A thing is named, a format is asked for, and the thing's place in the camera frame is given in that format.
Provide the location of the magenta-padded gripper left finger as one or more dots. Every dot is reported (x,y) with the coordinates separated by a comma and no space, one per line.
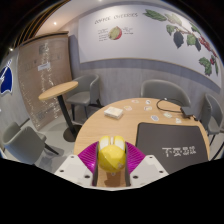
(75,168)

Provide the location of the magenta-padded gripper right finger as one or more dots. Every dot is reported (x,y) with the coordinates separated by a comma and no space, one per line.
(148,168)

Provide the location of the yellow computer mouse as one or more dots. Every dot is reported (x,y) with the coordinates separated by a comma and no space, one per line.
(111,156)

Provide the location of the dark grey mouse pad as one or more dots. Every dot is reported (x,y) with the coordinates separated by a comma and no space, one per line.
(160,136)

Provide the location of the small white sticker card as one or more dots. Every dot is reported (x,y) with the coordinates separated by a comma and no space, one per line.
(135,101)
(154,117)
(127,108)
(148,102)
(147,108)
(167,115)
(178,120)

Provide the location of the white flat box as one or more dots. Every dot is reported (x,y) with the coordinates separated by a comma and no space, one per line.
(113,112)

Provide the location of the black flat device box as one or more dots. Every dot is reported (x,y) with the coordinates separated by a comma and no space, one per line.
(187,111)

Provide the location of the round wooden side table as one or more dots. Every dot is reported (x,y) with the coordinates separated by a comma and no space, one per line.
(58,90)

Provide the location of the wooden wall menu panel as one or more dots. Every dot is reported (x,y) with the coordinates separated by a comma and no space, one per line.
(43,76)

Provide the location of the blue and white wall sign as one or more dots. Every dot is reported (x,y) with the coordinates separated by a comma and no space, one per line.
(6,80)

